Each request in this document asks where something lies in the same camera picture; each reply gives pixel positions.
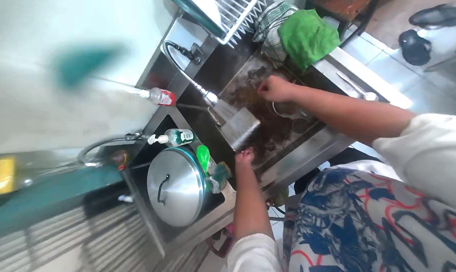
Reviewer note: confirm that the person's right hand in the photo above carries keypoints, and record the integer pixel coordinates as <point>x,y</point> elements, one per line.
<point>281,90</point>

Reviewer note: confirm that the person's left hand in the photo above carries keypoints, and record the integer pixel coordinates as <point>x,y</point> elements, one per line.
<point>244,156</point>

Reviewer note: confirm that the person's right fingers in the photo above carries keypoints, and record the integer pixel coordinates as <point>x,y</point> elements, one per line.
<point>265,88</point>

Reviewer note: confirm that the person's left fingers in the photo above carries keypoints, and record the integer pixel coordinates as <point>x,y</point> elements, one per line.
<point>247,151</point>

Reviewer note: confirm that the rectangular stainless steel container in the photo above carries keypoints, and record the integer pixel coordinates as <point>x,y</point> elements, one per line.
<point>240,127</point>

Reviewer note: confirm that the person's right forearm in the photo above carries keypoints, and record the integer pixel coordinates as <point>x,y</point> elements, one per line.
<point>352,111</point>

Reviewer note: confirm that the person's left forearm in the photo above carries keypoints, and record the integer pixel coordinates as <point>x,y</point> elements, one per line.
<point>252,204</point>

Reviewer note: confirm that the clear round bowl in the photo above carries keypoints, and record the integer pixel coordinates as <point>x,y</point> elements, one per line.
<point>286,110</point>

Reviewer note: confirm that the bright green plastic spoon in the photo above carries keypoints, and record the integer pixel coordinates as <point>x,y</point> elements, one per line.
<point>202,155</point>

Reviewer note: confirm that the stainless steel sink counter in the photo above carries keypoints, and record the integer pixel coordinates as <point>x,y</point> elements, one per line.
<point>290,173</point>

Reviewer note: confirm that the small round dark cup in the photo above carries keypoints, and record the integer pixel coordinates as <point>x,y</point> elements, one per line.
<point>299,126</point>

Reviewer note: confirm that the bright green cloth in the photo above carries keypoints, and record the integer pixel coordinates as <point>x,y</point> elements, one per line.
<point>307,38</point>

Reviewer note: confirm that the striped white green towel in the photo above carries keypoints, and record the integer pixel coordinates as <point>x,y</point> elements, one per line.
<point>274,22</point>

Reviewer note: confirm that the green pump soap bottle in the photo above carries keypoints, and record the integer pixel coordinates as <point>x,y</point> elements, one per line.
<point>179,137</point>

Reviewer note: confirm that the spring neck chrome faucet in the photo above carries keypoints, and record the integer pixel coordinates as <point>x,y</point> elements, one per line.
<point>185,74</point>

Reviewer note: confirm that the large pot with steel lid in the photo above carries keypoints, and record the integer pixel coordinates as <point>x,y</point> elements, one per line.
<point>175,189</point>

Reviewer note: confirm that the long silver utensil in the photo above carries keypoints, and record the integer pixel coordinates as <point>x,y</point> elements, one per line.
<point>349,82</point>

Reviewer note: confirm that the large teal tray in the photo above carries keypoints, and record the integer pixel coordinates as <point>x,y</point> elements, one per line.
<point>209,19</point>

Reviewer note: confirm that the clear bottle with red label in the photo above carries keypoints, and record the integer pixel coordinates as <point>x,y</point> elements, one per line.
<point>162,96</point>

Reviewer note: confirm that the brown wooden chair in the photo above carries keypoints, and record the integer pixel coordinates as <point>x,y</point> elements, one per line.
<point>341,8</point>

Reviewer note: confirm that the person's body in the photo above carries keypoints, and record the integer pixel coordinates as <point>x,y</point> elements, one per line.
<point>349,223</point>

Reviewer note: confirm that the black shoe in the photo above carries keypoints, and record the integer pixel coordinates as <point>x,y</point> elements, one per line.
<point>437,16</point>
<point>414,48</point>

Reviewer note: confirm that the teal ledge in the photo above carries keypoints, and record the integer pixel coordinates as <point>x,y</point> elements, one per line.
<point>58,189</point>

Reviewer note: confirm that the grey slatted rack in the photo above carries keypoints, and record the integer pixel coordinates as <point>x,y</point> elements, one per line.
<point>61,234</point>

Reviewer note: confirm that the yellow package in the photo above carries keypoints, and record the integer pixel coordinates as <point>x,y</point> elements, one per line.
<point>4,175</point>

